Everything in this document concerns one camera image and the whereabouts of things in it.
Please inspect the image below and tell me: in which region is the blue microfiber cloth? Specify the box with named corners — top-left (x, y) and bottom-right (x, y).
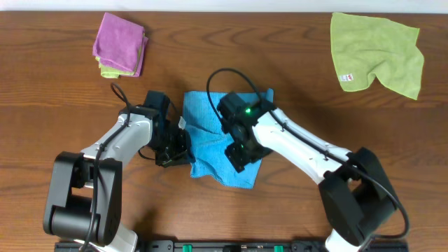
top-left (183, 91), bottom-right (261, 189)

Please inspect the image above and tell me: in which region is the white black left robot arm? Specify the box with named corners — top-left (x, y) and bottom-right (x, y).
top-left (43, 91), bottom-right (194, 251)

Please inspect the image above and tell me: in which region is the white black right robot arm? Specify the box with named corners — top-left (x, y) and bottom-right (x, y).
top-left (218, 94), bottom-right (403, 251)

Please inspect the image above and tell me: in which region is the folded green cloth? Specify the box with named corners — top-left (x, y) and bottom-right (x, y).
top-left (95, 37), bottom-right (148, 78)

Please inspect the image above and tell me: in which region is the folded purple cloth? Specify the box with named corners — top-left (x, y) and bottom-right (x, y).
top-left (92, 13), bottom-right (146, 71)

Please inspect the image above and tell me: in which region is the green microfiber cloth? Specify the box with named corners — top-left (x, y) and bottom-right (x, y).
top-left (330, 13), bottom-right (424, 100)

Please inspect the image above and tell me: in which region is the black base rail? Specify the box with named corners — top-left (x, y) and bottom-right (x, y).
top-left (54, 239), bottom-right (410, 252)

